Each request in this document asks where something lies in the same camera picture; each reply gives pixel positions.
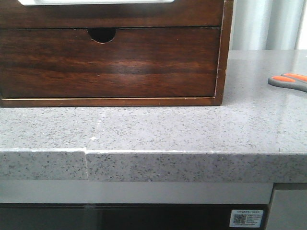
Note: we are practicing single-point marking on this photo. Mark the wooden drawer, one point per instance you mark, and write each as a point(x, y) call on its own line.
point(137, 62)
point(14, 15)

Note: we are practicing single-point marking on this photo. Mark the grey orange scissors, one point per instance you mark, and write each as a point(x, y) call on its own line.
point(290, 81)

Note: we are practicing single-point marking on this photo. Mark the dark wooden drawer cabinet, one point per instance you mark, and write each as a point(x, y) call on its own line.
point(106, 34)

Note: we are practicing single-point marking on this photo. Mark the white QR code sticker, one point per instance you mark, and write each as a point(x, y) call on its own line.
point(246, 218)

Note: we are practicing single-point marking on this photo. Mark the grey cabinet door panel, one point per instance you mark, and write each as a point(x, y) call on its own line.
point(288, 210)

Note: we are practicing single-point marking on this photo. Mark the white tray on cabinet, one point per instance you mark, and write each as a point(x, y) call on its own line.
point(84, 2)

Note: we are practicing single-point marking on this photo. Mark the black under-counter appliance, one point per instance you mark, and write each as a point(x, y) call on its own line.
point(16, 216)

